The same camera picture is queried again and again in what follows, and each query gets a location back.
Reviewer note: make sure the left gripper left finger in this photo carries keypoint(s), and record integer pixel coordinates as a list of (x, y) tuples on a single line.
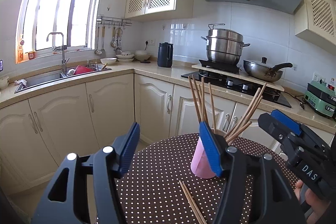
[(65, 197)]

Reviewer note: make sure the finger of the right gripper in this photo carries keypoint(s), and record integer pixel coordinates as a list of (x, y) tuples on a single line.
[(288, 120), (278, 132)]

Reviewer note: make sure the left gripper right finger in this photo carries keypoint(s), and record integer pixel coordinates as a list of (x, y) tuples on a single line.
[(255, 186)]

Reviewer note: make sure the wooden chopstick seven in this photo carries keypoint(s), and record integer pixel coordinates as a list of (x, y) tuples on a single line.
[(244, 122)]

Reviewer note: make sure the wooden chopstick eight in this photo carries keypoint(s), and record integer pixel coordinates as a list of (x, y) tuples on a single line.
[(231, 139)]

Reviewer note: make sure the wooden chopstick five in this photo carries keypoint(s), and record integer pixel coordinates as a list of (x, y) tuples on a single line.
[(253, 108)]

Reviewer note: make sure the wooden chopstick six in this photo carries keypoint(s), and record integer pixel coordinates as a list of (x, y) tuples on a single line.
[(236, 127)]

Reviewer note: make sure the wooden chopstick nine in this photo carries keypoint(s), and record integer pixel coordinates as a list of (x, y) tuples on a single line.
[(190, 200)]

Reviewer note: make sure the wooden chopstick three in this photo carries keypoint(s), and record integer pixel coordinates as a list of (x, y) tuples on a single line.
[(203, 100)]

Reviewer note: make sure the wooden chopstick one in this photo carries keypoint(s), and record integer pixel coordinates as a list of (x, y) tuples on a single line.
[(194, 99)]

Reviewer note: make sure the wooden chopstick two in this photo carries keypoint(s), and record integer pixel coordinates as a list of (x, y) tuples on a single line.
[(200, 99)]

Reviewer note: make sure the wooden chopstick four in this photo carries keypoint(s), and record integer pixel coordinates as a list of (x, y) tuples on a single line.
[(213, 108)]

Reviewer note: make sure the steel kitchen sink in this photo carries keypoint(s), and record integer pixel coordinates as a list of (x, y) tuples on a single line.
[(50, 77)]

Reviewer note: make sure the kitchen window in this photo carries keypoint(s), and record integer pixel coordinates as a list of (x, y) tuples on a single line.
[(76, 19)]

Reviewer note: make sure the person right hand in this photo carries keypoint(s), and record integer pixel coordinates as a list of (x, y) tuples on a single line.
[(318, 206)]

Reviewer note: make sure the black gas stove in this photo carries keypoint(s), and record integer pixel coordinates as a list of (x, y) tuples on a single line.
[(239, 85)]

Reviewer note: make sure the green electric cooker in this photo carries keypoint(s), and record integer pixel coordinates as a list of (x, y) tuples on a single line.
[(320, 98)]

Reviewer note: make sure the pink paper cup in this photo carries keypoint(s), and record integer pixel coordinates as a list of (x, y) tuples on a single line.
[(202, 163)]

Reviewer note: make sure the beige board under pots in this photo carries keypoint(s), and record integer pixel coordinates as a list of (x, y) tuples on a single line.
[(240, 75)]

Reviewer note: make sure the lower cream cabinets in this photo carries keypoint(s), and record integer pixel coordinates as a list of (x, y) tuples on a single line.
[(38, 132)]

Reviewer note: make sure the brown polka dot tablecloth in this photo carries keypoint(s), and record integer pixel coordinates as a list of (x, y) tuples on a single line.
[(151, 191)]

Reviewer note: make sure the black induction cooker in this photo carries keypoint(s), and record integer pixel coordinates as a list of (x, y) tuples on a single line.
[(220, 66)]

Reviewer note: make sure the stainless steel steamer pot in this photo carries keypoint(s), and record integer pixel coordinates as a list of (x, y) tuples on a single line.
[(223, 45)]

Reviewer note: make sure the right lattice door cabinet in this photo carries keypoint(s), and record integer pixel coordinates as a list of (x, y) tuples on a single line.
[(314, 21)]

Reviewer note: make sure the lattice door cabinet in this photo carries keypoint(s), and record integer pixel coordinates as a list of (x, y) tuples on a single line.
[(314, 21), (151, 10)]

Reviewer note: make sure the red bowl in sink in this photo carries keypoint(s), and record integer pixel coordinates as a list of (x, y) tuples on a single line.
[(82, 70)]

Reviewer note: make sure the dark blue kettle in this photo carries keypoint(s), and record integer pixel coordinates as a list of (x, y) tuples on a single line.
[(165, 55)]

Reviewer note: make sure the chrome sink faucet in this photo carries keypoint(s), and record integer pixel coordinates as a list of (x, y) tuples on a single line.
[(61, 49)]

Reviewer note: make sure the white bowl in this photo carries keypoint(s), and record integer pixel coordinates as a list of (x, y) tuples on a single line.
[(108, 61)]

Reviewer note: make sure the stacked white dishes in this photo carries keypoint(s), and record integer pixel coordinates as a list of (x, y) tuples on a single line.
[(128, 57)]

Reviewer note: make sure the left lattice door cabinet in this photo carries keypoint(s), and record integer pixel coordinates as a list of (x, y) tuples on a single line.
[(151, 10)]

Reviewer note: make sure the steel wok black handle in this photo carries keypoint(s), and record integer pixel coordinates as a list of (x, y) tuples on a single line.
[(261, 70)]

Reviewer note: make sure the wall utensil rack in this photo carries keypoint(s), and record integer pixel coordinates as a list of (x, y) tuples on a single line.
[(116, 26)]

